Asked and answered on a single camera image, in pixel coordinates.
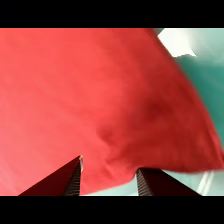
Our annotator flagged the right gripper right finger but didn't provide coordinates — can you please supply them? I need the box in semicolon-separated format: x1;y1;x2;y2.
135;167;203;197

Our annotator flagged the red T-shirt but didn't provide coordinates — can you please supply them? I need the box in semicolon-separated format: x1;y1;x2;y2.
0;27;224;197

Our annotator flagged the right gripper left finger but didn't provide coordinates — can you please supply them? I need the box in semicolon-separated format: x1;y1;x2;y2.
18;155;83;197

